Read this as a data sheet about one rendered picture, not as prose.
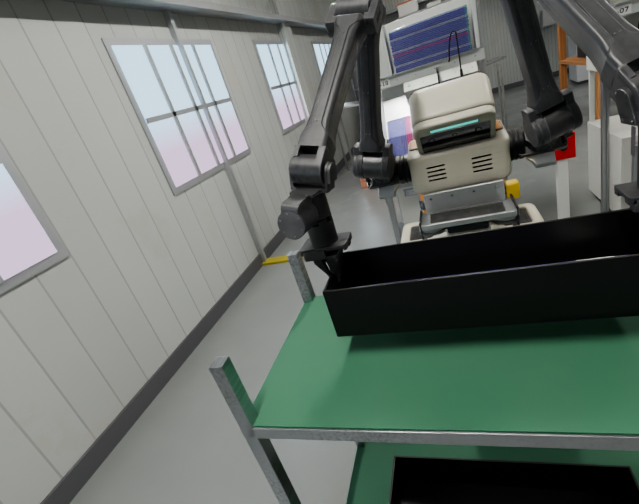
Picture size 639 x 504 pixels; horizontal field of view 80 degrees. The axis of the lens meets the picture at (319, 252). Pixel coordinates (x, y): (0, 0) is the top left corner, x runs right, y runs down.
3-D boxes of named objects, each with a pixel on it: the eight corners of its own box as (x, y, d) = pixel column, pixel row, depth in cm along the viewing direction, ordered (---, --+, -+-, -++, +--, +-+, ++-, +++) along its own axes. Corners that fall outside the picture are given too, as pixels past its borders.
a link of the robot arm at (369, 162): (392, 158, 113) (375, 157, 116) (384, 143, 104) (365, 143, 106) (386, 187, 113) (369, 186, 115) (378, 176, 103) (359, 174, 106)
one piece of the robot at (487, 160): (425, 282, 157) (392, 140, 127) (528, 270, 144) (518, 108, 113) (426, 328, 137) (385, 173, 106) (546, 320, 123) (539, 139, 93)
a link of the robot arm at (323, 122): (384, 12, 83) (338, 17, 87) (379, -12, 78) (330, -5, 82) (337, 191, 73) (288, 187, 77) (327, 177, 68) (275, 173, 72)
